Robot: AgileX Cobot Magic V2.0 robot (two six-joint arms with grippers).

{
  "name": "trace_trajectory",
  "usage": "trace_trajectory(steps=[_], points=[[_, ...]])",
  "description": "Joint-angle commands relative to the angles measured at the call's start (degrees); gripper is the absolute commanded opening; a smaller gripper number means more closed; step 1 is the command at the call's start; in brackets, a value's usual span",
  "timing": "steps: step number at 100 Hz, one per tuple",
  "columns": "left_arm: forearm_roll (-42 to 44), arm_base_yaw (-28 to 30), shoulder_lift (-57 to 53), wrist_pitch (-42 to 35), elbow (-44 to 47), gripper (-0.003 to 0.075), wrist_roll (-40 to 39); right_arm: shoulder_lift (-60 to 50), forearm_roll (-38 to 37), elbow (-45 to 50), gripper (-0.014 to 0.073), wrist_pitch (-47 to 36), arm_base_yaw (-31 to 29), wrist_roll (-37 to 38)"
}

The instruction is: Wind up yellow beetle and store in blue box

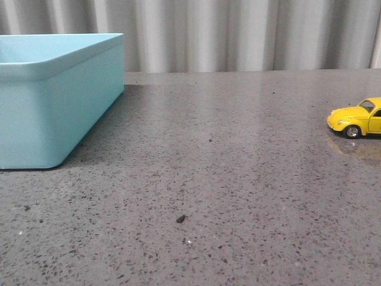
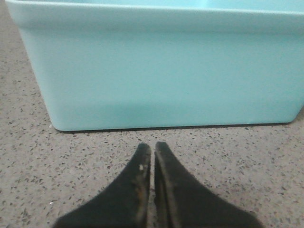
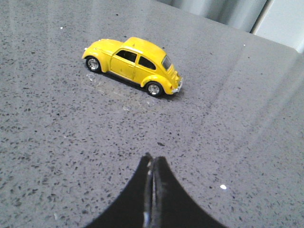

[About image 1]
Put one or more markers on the yellow toy beetle car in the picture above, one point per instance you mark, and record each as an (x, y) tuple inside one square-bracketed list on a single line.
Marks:
[(356, 121)]

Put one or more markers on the light blue plastic box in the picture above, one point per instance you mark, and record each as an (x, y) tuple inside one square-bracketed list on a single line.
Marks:
[(54, 88)]

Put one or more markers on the small black debris chip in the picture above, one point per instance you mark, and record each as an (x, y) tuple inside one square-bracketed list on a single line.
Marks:
[(181, 218)]

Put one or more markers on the white pleated curtain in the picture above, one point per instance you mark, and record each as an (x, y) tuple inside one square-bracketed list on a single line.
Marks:
[(216, 36)]

